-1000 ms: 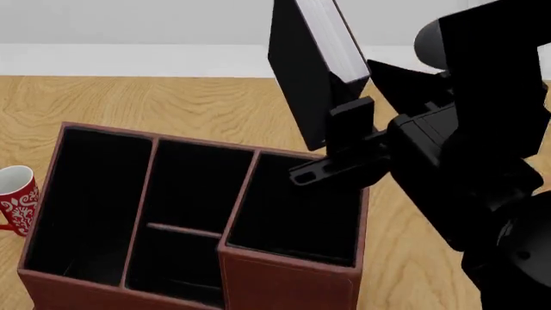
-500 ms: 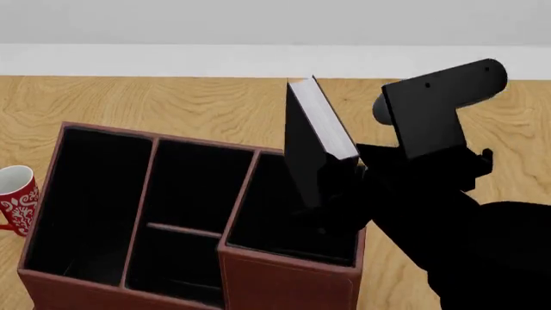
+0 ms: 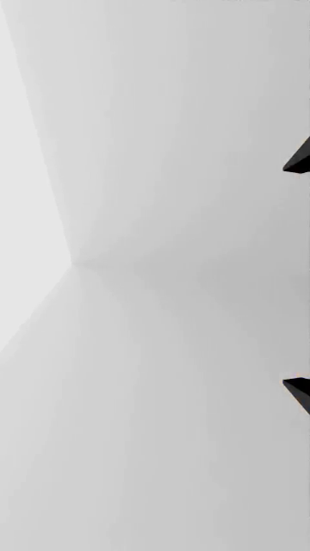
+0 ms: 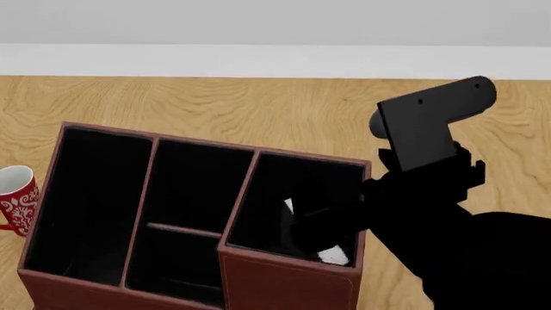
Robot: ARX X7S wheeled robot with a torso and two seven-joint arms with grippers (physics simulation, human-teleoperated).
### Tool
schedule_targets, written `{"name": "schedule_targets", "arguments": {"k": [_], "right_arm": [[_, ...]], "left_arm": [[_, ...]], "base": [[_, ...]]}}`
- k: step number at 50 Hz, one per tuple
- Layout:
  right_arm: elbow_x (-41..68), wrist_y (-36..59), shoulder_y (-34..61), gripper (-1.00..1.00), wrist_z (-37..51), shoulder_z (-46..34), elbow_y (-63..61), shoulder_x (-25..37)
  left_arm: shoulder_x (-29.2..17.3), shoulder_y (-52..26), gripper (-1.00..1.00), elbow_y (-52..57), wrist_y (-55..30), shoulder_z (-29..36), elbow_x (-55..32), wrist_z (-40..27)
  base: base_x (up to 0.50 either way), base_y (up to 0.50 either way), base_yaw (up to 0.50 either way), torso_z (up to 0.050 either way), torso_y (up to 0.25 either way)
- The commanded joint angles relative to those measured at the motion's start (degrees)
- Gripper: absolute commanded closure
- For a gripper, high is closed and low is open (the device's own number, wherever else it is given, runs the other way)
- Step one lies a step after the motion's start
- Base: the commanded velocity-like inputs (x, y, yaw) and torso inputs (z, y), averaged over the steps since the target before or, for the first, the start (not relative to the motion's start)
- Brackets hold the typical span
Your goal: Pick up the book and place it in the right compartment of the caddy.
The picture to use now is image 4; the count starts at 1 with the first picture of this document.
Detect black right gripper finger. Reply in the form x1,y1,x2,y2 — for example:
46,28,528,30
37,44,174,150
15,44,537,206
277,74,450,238
290,208,369,258
300,180,367,218

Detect black book white pages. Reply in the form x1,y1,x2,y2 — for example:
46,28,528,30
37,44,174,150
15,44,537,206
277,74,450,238
279,193,350,267

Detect brown leather desk caddy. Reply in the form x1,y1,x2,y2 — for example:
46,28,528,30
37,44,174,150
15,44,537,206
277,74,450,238
17,121,372,310

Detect red mug white pattern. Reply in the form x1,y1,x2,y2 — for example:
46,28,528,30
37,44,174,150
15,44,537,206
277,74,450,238
0,164,40,238

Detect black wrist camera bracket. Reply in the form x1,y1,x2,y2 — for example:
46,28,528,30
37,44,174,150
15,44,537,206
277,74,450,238
368,75,498,173

